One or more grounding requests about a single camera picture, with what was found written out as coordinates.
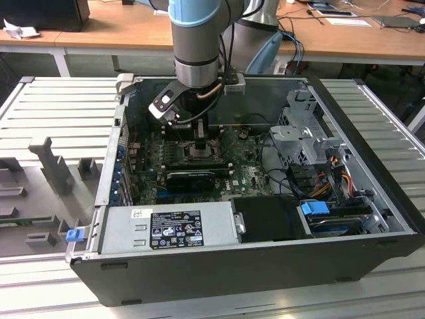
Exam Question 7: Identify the silver CPU green edge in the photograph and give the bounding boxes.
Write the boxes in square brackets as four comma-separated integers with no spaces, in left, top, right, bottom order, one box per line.
[189,146,215,160]

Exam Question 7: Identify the CPU socket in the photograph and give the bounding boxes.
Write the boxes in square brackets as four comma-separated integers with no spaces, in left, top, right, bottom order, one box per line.
[181,139,224,164]

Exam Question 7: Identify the black graphics card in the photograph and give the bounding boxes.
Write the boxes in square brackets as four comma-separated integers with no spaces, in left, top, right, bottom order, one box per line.
[165,171,216,193]

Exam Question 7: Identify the green motherboard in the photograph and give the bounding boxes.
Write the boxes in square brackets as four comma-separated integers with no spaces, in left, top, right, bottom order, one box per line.
[132,124,290,206]

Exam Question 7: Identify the white adapter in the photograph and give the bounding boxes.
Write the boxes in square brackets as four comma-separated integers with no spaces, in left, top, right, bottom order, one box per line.
[272,58,289,75]

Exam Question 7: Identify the metal drive cage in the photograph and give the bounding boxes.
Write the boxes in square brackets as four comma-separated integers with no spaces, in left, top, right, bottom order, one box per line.
[268,88,353,167]

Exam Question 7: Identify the black plastic air shroud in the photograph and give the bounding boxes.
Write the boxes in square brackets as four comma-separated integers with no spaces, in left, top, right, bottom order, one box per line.
[228,195,315,243]

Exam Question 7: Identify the grey power supply unit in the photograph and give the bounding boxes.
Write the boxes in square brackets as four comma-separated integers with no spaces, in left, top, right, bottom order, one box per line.
[99,202,240,255]

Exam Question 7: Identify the blue disk carrier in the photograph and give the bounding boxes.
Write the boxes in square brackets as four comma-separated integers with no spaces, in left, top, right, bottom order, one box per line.
[300,201,329,217]

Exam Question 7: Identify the dark tablet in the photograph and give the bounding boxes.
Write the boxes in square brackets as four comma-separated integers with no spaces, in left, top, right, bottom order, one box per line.
[315,9,358,17]

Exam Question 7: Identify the white paper sheet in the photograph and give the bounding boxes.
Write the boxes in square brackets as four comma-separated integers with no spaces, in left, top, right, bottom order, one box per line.
[325,16,373,27]

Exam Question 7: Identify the black computer box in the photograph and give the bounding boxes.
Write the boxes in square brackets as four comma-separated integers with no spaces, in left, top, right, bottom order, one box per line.
[0,0,90,33]

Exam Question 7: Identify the grey parts rack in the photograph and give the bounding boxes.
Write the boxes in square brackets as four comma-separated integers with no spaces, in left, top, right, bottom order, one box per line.
[0,136,104,257]

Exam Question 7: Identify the black PC case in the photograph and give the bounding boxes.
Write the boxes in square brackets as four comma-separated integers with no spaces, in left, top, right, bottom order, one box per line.
[68,73,424,308]

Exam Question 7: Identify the hard disk drive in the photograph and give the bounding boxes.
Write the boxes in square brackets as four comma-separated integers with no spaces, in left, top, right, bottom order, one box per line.
[305,214,366,237]

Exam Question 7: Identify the crumpled white paper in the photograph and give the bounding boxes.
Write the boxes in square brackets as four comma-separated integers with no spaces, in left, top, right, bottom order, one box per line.
[2,18,41,41]

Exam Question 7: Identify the green RAM stick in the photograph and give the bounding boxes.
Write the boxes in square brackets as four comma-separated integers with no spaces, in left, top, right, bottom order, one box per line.
[0,216,54,229]

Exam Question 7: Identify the dark grey laptop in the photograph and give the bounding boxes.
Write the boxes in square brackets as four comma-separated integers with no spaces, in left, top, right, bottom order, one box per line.
[371,13,425,31]

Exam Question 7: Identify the silver camera black bracket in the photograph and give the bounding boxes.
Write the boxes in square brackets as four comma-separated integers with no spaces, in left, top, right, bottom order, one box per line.
[148,80,183,126]

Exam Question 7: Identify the silver camera box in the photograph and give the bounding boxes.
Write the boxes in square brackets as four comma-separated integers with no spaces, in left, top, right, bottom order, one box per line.
[222,73,246,96]

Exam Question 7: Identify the grey case latch handle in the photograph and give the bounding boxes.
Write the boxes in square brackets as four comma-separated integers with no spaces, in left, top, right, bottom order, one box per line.
[116,73,135,97]

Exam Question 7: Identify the thin red wire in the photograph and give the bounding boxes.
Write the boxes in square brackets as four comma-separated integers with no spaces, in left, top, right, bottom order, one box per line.
[128,124,143,157]

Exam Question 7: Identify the wooden desk white frame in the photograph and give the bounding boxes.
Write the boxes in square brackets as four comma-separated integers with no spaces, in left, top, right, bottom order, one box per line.
[277,0,425,67]
[0,0,177,78]

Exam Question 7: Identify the blue cable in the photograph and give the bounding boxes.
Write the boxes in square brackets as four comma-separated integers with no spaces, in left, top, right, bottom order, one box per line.
[282,31,305,76]

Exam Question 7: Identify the orange yellow power wires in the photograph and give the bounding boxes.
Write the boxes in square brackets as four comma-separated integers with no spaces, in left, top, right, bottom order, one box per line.
[311,156,355,203]

